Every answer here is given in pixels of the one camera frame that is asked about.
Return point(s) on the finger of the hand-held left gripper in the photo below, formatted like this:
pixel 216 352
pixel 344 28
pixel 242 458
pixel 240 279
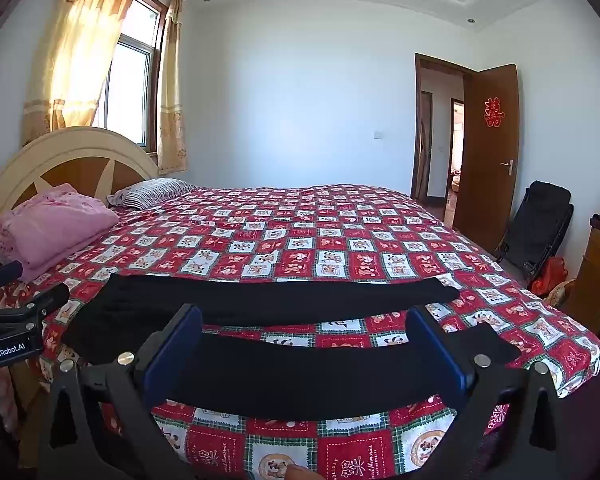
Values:
pixel 0 274
pixel 35 302

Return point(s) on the folded pink blanket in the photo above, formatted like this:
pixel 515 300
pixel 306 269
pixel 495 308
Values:
pixel 55 225

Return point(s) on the cream wooden headboard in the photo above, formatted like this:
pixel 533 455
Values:
pixel 80 145

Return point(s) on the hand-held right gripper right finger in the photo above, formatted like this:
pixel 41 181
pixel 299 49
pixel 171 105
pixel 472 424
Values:
pixel 437 355

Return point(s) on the red paper door decoration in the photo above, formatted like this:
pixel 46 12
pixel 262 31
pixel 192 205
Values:
pixel 492 112

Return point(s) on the black suitcase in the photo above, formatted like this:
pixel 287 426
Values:
pixel 540 220

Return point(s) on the wooden cabinet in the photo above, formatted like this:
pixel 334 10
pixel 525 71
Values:
pixel 597 270

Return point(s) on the brown door frame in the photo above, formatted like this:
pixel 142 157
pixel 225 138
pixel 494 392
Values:
pixel 417 110

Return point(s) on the narrow yellow curtain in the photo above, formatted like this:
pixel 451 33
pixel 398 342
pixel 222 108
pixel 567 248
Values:
pixel 172 85

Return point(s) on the window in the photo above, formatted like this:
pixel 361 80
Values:
pixel 130 85

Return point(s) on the red printed bedspread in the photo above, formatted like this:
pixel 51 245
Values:
pixel 330 240

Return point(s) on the striped pillow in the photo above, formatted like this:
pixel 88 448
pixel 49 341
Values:
pixel 150 191

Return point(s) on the wide yellow curtain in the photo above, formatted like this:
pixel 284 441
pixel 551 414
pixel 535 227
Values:
pixel 80 50

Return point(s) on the person's right hand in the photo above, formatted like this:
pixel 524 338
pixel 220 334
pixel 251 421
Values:
pixel 302 474

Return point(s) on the brown wooden door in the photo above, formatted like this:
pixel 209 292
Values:
pixel 480 185

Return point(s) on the red bag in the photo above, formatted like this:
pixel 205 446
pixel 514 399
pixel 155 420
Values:
pixel 550 275

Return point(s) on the black pants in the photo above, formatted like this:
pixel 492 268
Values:
pixel 280 300

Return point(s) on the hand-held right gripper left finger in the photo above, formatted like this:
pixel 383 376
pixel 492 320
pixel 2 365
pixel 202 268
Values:
pixel 172 355

